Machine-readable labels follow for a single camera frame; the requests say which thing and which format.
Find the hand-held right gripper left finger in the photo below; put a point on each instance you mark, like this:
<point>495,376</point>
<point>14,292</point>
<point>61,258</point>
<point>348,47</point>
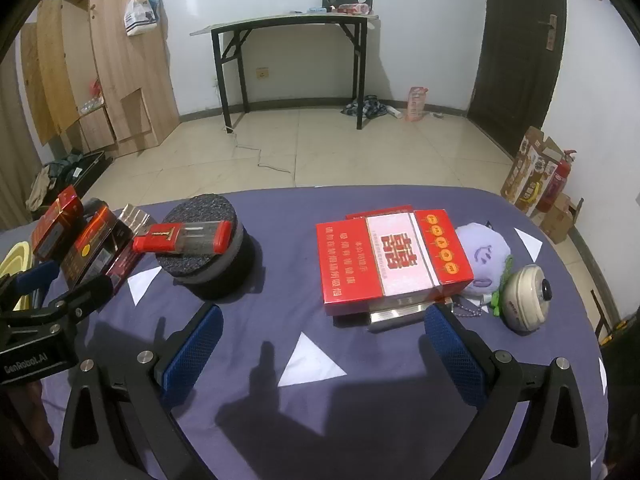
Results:
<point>192,355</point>

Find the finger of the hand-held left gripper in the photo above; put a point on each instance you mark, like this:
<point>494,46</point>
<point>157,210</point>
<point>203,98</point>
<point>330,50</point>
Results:
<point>85,294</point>
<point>37,277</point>

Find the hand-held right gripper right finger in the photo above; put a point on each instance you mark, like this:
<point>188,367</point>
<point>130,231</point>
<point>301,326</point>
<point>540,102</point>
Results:
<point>455,360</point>

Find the yellow plastic basin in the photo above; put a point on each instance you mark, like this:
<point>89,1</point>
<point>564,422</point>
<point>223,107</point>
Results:
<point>12,260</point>

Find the dark red cigarette box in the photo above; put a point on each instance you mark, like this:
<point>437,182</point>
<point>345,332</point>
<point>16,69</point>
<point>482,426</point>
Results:
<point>57,220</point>
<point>90,245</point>

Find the red box with silver top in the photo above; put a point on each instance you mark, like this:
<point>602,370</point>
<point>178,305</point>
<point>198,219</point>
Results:
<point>127,247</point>

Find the red and silver carton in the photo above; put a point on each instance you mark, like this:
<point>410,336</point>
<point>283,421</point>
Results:
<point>400,317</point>

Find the black foam cylinder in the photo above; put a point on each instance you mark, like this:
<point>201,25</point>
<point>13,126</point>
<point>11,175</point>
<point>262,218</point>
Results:
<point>215,275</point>

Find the cream round tin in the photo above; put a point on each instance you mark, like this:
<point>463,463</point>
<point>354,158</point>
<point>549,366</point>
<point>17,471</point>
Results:
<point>525,295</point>

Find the red and clear plastic box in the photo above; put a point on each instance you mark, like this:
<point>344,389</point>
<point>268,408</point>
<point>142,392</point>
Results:
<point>170,239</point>

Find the red carton with pink band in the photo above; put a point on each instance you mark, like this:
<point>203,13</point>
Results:
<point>395,255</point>

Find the beige cloth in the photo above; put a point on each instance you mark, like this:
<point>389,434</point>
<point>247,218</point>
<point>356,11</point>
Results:
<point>40,187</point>

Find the purple plush toy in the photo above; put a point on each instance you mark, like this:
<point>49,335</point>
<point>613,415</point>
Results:
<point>482,255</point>

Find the black suitcase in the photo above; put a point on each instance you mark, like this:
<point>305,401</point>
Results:
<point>80,167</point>

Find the beige curtain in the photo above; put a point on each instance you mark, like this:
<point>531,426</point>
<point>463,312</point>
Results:
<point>15,160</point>

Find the purple printed blanket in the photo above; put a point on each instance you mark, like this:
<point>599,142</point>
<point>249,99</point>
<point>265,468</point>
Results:
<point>290,280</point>

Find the brown cardboard box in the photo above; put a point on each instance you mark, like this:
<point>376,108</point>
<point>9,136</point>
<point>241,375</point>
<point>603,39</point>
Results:
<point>557,220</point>

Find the printed cardboard box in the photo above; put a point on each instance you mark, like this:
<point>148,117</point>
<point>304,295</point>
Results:
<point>530,170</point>

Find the red fire extinguisher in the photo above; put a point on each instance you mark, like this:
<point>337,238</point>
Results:
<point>557,180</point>

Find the wooden wardrobe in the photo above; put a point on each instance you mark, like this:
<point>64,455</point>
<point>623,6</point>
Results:
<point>125,75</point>

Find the white bottle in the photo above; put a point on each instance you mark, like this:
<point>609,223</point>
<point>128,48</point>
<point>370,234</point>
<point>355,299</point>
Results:
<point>395,111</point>

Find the pink paper bag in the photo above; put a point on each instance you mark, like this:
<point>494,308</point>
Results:
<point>416,104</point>

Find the checked cloth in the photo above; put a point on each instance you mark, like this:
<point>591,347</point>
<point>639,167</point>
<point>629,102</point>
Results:
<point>365,107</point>

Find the white plastic bag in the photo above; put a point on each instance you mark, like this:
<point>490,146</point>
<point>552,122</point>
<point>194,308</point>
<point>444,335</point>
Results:
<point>140,15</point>

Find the dark wooden door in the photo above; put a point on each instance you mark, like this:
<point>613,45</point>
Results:
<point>515,60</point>

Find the black folding table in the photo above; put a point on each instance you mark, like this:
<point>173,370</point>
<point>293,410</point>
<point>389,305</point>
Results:
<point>280,20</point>

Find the red packet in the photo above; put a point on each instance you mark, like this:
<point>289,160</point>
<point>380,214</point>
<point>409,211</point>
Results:
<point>355,8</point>

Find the wall socket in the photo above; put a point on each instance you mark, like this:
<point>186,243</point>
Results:
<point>262,74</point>

